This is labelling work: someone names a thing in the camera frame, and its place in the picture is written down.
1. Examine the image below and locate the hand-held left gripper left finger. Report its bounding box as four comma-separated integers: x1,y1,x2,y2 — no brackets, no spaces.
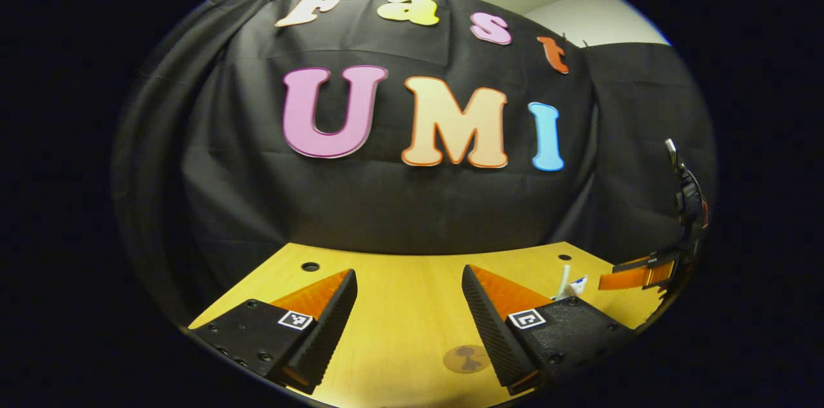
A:
192,268,359,395

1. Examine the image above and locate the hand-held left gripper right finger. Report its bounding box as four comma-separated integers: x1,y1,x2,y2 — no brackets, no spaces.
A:
462,264,638,396

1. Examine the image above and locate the round brown coaster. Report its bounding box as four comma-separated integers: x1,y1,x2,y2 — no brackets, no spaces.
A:
443,345,491,375

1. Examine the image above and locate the wooden desktop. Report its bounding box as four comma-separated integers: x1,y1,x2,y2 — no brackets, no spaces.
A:
188,241,644,408

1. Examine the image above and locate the black backdrop cloth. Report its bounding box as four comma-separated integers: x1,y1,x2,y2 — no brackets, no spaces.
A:
111,0,716,325

